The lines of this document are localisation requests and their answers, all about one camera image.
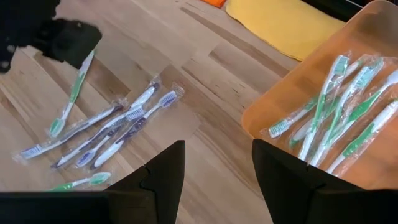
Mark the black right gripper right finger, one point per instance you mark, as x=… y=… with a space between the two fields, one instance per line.
x=295 y=196

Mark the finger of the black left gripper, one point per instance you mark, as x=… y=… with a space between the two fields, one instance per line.
x=71 y=43

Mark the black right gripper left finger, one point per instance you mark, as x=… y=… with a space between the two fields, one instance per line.
x=158 y=193

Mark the pile of toothbrushes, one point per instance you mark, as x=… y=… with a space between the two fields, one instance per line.
x=74 y=90

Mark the green toothbrush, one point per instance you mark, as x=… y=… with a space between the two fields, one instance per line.
x=360 y=140
x=99 y=179
x=320 y=109
x=280 y=128
x=368 y=73
x=367 y=107

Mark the purple toothbrush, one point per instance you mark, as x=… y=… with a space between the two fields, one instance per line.
x=31 y=151
x=85 y=158
x=143 y=96
x=107 y=154

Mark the orange plastic bin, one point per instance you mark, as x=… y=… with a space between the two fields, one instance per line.
x=379 y=174

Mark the orange cloth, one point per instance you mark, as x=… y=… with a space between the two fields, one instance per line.
x=214 y=2

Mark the yellow cloth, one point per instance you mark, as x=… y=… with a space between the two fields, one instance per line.
x=280 y=25

